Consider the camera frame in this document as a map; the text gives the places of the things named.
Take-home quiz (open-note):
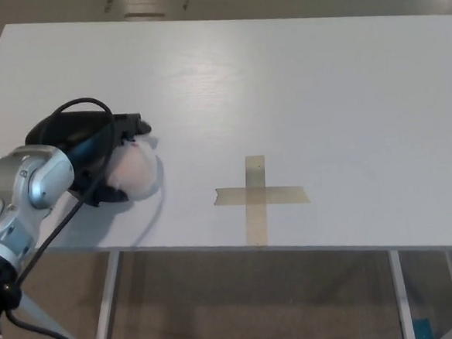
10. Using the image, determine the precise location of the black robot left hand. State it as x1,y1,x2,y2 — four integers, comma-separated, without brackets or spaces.
22,104,159,214

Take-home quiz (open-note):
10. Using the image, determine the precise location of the pink dumpling plush toy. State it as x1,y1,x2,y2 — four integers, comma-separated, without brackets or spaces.
103,136,164,204

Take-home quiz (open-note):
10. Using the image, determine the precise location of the light blue metal stand bar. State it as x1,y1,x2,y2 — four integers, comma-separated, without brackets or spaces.
0,287,96,339

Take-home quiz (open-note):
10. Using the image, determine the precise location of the long beige tape strip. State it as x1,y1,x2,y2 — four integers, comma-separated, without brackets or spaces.
240,154,272,246

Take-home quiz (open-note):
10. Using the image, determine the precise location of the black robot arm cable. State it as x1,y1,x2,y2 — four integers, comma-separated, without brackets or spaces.
0,94,132,339

